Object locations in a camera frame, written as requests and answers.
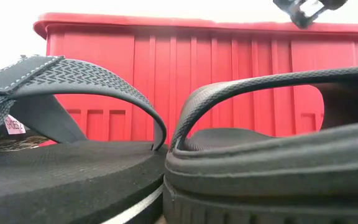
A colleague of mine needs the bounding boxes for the red plastic bin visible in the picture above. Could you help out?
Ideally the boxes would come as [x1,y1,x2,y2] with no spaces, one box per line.
[32,12,358,147]

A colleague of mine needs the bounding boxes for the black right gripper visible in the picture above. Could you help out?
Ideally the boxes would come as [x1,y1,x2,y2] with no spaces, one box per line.
[272,0,349,29]

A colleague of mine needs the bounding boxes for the black flip-flop sandal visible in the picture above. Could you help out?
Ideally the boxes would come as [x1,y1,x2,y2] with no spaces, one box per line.
[0,54,168,224]
[162,65,358,224]

